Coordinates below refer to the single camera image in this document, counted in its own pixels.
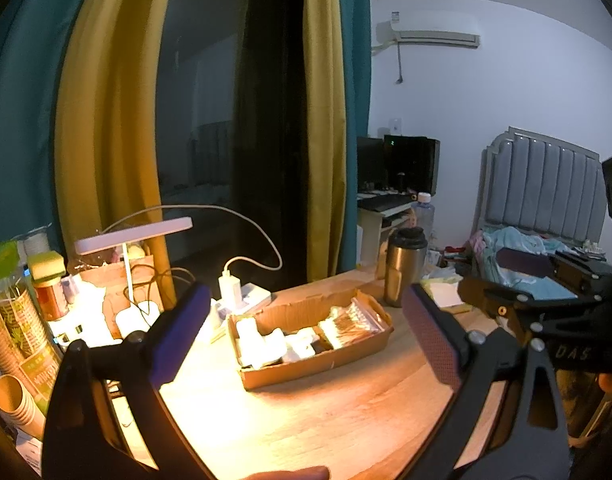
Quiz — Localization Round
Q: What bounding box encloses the clear water bottle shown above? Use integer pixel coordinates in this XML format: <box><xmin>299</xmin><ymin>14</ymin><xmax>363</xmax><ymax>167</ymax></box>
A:
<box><xmin>414</xmin><ymin>192</ymin><xmax>435</xmax><ymax>246</ymax></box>

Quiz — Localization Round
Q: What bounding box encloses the yellow curtain right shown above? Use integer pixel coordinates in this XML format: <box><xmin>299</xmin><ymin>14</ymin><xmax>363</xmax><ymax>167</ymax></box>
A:
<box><xmin>304</xmin><ymin>0</ymin><xmax>347</xmax><ymax>282</ymax></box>

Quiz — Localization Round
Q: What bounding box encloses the yellow tissue pack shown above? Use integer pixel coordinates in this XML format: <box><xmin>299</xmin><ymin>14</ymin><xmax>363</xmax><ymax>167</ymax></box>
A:
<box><xmin>421</xmin><ymin>275</ymin><xmax>473</xmax><ymax>314</ymax></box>

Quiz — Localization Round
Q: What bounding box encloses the yellow curtain left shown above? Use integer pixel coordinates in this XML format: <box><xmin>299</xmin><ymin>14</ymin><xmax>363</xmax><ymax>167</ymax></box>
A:
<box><xmin>53</xmin><ymin>0</ymin><xmax>183</xmax><ymax>311</ymax></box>

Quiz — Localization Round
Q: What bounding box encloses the stack of paper cups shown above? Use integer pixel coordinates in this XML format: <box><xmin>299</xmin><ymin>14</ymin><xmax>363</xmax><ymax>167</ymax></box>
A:
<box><xmin>0</xmin><ymin>238</ymin><xmax>62</xmax><ymax>441</ymax></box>

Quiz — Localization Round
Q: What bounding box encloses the white charger with cable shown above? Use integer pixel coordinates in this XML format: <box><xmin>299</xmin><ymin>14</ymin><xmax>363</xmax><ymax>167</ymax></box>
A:
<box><xmin>102</xmin><ymin>204</ymin><xmax>283</xmax><ymax>308</ymax></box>

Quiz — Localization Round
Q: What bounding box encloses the yellow curtain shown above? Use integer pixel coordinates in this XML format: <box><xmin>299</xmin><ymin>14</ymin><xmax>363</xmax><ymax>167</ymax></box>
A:
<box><xmin>53</xmin><ymin>0</ymin><xmax>183</xmax><ymax>311</ymax></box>
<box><xmin>304</xmin><ymin>0</ymin><xmax>347</xmax><ymax>282</ymax></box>

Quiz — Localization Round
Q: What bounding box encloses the person's left hand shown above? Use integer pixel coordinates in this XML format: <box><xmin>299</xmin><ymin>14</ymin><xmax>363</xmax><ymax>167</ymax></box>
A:
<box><xmin>244</xmin><ymin>466</ymin><xmax>331</xmax><ymax>480</ymax></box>

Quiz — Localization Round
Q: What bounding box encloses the brown cardboard box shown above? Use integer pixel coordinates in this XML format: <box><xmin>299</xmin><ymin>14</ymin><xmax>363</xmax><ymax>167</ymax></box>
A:
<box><xmin>227</xmin><ymin>289</ymin><xmax>394</xmax><ymax>391</ymax></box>

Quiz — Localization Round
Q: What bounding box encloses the white air conditioner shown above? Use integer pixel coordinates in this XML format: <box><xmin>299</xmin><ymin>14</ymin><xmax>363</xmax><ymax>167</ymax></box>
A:
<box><xmin>391</xmin><ymin>10</ymin><xmax>480</xmax><ymax>49</ymax></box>

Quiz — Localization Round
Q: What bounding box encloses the white power strip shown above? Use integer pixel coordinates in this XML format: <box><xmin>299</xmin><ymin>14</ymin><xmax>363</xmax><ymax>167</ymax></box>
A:
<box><xmin>210</xmin><ymin>283</ymin><xmax>272</xmax><ymax>321</ymax></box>

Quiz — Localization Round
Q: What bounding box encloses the grey padded headboard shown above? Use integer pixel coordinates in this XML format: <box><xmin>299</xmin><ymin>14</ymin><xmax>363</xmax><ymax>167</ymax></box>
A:
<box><xmin>473</xmin><ymin>127</ymin><xmax>607</xmax><ymax>246</ymax></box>

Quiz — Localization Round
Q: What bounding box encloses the black monitor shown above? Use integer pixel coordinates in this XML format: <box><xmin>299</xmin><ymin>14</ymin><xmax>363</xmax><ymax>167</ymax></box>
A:
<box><xmin>357</xmin><ymin>134</ymin><xmax>440</xmax><ymax>196</ymax></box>

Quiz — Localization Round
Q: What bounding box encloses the white LED desk lamp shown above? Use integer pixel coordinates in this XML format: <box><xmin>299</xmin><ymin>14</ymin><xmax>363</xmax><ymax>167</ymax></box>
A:
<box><xmin>74</xmin><ymin>217</ymin><xmax>193</xmax><ymax>337</ymax></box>

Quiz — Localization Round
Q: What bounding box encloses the bag of cotton swabs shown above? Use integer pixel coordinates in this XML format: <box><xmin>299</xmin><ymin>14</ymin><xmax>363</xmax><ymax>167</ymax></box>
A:
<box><xmin>318</xmin><ymin>297</ymin><xmax>388</xmax><ymax>350</ymax></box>

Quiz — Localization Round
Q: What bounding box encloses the stainless steel travel mug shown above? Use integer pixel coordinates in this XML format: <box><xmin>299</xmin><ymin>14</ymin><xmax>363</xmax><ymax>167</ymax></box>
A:
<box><xmin>384</xmin><ymin>226</ymin><xmax>428</xmax><ymax>308</ymax></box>

